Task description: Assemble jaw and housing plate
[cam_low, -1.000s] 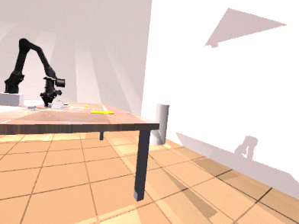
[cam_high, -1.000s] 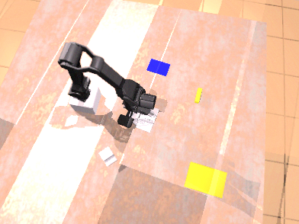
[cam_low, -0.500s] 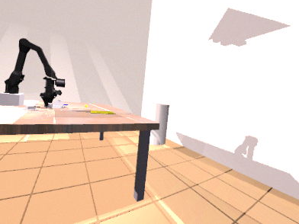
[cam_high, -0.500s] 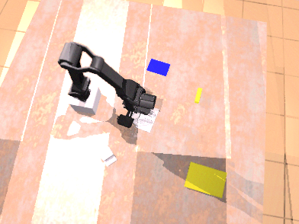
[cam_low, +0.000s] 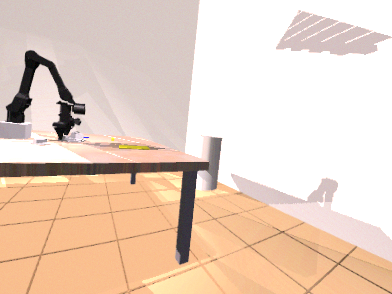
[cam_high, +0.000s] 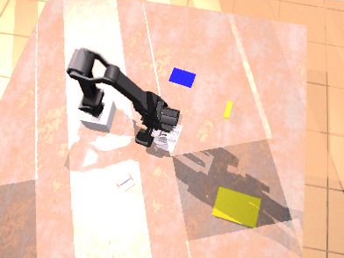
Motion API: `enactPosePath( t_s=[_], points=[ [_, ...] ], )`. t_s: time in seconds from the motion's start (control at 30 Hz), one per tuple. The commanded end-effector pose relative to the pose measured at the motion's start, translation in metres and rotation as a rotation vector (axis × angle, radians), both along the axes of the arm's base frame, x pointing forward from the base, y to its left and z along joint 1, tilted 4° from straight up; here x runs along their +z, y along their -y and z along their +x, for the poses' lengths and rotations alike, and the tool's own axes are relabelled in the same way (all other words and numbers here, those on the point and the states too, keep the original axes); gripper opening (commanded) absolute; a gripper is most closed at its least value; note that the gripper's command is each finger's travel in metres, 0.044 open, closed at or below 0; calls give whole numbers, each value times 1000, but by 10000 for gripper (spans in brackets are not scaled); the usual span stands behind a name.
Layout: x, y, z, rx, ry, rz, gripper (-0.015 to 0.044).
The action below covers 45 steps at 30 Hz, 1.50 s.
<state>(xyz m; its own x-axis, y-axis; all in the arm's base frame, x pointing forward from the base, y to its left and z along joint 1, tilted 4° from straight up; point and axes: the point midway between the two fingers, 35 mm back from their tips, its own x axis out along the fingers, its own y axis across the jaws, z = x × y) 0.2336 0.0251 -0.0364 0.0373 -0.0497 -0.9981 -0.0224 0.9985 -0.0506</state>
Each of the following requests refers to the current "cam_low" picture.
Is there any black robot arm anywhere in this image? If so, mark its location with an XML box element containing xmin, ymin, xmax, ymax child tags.
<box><xmin>5</xmin><ymin>50</ymin><xmax>86</xmax><ymax>123</ymax></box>

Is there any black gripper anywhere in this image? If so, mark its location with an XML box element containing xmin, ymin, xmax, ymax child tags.
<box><xmin>52</xmin><ymin>112</ymin><xmax>75</xmax><ymax>140</ymax></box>

